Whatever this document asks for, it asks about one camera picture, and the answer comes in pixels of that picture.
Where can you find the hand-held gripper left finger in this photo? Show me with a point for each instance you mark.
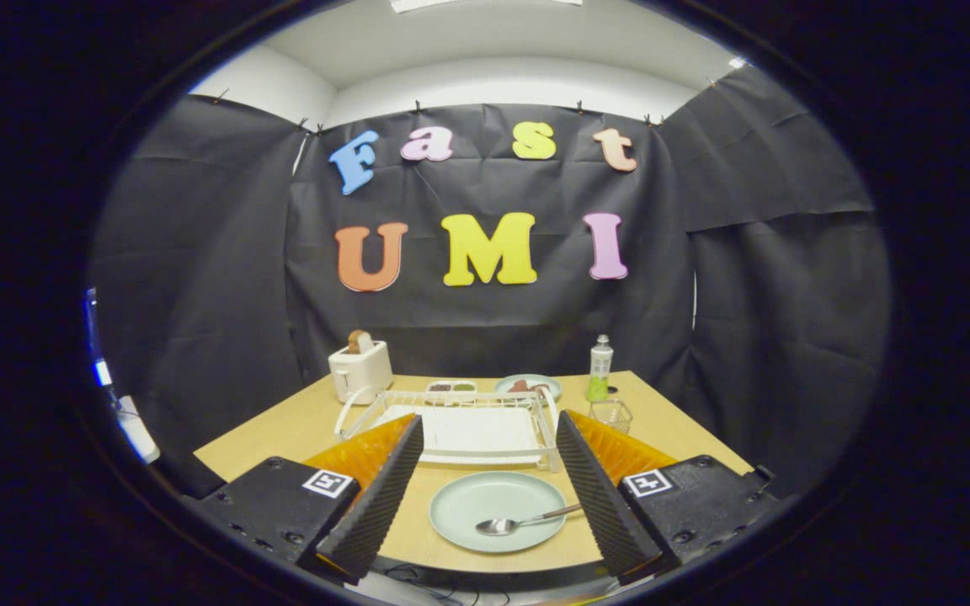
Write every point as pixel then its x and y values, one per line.
pixel 380 505

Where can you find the white toaster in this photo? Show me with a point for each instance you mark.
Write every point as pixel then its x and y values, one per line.
pixel 363 374

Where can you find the green tea bottle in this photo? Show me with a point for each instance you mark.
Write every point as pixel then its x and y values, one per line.
pixel 600 366

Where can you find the brown meat piece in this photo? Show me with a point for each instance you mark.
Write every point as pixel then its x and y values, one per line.
pixel 519 386
pixel 538 390

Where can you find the white divided grain tray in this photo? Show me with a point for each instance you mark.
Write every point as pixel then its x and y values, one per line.
pixel 451 387

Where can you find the light green meat plate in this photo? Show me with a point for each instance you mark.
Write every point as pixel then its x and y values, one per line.
pixel 551 388

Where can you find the ceiling light panel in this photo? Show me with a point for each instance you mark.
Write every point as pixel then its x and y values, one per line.
pixel 426 3

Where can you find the brown toast slice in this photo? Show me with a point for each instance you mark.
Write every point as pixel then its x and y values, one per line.
pixel 359 341

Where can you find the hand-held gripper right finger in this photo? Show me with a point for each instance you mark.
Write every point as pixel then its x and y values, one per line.
pixel 603 505

